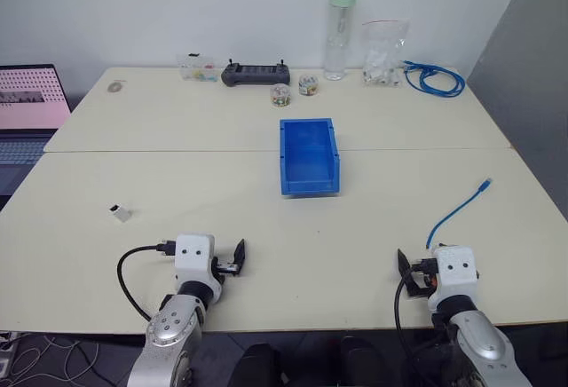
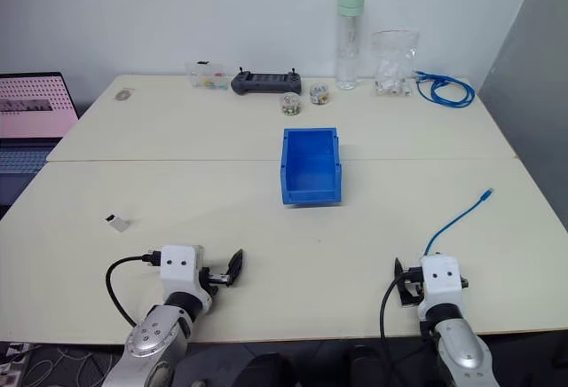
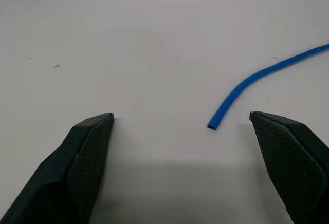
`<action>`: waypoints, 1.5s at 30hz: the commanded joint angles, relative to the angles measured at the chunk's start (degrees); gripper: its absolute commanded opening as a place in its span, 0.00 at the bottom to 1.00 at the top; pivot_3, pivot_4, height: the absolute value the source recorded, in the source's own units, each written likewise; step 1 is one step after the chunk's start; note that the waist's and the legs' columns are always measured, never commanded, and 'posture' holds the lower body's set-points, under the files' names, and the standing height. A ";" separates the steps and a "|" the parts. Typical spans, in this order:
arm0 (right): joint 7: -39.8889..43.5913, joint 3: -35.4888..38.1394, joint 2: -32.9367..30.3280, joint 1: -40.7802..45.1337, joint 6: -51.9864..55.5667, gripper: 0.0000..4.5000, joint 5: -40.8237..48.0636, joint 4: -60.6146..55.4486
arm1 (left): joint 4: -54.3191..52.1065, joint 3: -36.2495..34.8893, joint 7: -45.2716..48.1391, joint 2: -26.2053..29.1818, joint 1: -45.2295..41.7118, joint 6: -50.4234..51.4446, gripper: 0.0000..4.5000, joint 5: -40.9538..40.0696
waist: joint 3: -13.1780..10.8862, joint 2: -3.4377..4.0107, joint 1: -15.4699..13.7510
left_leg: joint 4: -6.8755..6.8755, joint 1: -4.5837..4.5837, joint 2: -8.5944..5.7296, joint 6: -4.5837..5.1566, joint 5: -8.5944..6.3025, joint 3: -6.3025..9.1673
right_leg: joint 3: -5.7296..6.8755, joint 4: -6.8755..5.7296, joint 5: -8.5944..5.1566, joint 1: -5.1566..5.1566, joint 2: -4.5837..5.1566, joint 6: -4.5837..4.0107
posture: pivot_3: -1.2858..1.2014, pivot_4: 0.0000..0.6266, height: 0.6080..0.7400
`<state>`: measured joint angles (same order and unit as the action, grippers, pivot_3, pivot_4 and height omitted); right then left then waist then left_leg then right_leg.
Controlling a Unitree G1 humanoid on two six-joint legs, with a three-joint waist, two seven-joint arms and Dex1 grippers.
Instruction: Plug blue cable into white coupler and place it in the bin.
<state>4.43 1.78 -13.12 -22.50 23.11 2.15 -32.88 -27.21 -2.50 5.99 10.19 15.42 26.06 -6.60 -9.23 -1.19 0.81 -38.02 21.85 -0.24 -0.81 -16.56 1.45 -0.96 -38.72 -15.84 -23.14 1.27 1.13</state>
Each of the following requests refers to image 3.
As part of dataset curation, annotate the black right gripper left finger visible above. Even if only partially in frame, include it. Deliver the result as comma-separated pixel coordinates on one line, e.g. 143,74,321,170
0,112,115,224

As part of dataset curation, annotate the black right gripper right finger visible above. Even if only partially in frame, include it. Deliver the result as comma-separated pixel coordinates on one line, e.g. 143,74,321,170
248,110,329,224

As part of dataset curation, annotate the blue cable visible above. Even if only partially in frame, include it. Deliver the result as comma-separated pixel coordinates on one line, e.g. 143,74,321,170
207,43,329,132

